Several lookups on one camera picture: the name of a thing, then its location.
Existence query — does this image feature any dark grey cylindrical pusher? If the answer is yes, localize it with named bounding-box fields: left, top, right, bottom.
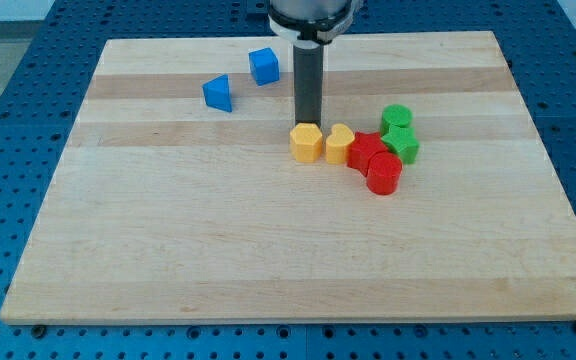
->
left=293, top=46, right=324, bottom=126

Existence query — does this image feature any yellow hexagon block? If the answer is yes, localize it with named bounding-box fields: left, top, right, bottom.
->
left=289, top=123, right=323, bottom=163

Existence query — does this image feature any yellow heart block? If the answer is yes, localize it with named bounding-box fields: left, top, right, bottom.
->
left=325, top=123, right=355, bottom=165

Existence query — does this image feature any blue cube block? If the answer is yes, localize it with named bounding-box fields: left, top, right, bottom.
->
left=248, top=47, right=280, bottom=86

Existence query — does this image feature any blue triangle block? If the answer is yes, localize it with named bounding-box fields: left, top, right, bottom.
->
left=202, top=74, right=232, bottom=112

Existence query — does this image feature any green cylinder block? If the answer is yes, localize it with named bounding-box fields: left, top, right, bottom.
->
left=380, top=104, right=413, bottom=135

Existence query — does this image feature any red star block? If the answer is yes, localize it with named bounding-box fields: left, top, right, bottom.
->
left=347, top=131, right=388, bottom=177

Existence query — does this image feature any green star block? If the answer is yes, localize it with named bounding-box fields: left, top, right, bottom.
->
left=381, top=126, right=420, bottom=164

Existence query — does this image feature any red cylinder block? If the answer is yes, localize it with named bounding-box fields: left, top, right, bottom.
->
left=366, top=152, right=403, bottom=195

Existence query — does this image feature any light wooden board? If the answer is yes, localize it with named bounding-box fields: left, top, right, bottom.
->
left=0, top=31, right=576, bottom=325

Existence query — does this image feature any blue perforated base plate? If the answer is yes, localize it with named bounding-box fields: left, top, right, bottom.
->
left=0, top=1, right=576, bottom=359

